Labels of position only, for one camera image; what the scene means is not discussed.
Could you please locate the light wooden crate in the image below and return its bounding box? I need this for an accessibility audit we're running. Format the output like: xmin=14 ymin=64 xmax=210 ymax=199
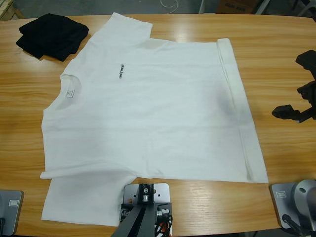
xmin=0 ymin=0 xmax=25 ymax=20

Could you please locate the white t-shirt with black logo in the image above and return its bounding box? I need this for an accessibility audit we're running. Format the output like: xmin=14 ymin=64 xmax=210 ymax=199
xmin=39 ymin=11 xmax=269 ymax=222

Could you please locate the white mount block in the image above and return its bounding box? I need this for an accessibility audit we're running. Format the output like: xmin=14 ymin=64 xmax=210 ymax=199
xmin=123 ymin=183 xmax=171 ymax=237

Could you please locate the orange and black cable bundle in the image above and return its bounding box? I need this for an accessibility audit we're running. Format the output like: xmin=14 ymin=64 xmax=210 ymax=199
xmin=153 ymin=214 xmax=174 ymax=237

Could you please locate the white chair frame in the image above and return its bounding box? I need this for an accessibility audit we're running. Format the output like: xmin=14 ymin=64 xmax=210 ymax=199
xmin=254 ymin=0 xmax=316 ymax=18

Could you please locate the white floor cable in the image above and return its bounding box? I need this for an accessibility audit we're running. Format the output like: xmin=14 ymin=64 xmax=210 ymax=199
xmin=160 ymin=0 xmax=179 ymax=12

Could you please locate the dark camera post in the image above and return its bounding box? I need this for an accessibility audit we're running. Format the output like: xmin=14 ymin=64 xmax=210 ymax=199
xmin=111 ymin=184 xmax=158 ymax=237

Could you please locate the brown cardboard box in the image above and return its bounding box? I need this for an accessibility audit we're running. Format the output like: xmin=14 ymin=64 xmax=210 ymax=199
xmin=216 ymin=0 xmax=255 ymax=14

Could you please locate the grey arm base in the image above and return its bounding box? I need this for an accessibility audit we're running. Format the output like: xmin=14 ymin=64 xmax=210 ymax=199
xmin=0 ymin=189 xmax=25 ymax=237
xmin=269 ymin=179 xmax=316 ymax=230

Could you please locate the folded black garment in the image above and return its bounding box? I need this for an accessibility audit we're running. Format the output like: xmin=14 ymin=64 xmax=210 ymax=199
xmin=15 ymin=13 xmax=89 ymax=62

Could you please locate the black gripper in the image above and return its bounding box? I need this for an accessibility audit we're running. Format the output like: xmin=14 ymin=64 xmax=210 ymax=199
xmin=271 ymin=49 xmax=316 ymax=123

